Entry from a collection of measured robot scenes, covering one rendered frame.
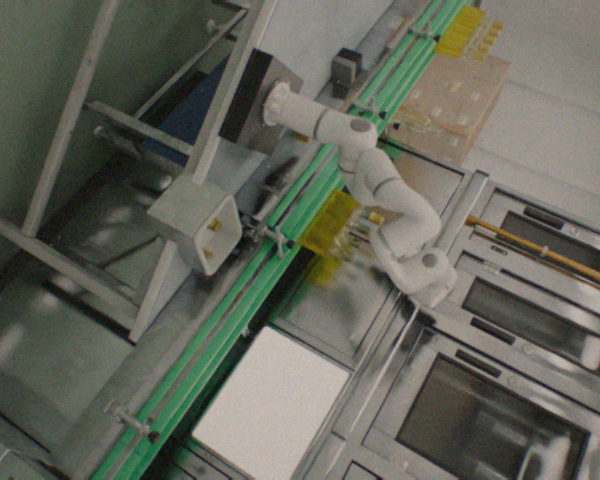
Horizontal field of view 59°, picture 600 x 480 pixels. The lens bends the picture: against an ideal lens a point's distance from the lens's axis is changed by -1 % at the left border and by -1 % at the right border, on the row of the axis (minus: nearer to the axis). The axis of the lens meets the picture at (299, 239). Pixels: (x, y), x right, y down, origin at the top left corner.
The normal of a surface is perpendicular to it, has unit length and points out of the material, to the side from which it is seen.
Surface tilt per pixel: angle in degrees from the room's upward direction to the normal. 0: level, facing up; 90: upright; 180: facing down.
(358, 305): 91
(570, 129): 90
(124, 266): 90
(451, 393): 90
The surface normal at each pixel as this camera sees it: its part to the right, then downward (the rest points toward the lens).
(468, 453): -0.04, -0.51
